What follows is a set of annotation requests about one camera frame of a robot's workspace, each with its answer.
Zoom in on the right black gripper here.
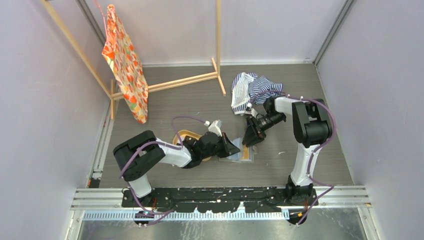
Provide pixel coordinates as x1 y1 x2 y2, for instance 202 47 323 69
243 112 285 148

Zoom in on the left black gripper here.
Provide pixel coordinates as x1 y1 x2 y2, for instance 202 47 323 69
201 132 240 160

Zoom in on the grey card holder wallet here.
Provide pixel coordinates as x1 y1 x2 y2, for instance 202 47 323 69
219 137 257 163

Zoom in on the gold credit card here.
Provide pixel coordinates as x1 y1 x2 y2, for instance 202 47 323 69
240 145 255 163

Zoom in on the orange oval tray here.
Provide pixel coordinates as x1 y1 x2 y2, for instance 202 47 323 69
172 129 201 168

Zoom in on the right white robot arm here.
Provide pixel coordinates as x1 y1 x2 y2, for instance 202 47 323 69
242 96 333 205

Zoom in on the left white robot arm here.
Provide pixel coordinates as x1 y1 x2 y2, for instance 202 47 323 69
112 130 241 207

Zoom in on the blue striped cloth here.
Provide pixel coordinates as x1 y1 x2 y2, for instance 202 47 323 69
230 72 284 115

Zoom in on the wooden drying rack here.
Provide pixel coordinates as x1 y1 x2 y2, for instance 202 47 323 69
41 0 222 120

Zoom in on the orange floral cloth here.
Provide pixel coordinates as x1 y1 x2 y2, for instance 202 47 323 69
102 4 149 124

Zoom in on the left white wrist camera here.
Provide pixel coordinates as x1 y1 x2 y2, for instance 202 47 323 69
203 119 223 137

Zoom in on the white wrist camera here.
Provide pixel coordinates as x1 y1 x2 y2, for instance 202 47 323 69
203 119 223 137
245 102 258 119

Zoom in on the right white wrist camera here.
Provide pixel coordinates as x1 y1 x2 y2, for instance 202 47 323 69
245 102 258 119

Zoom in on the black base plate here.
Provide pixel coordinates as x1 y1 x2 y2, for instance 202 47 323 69
121 186 319 214

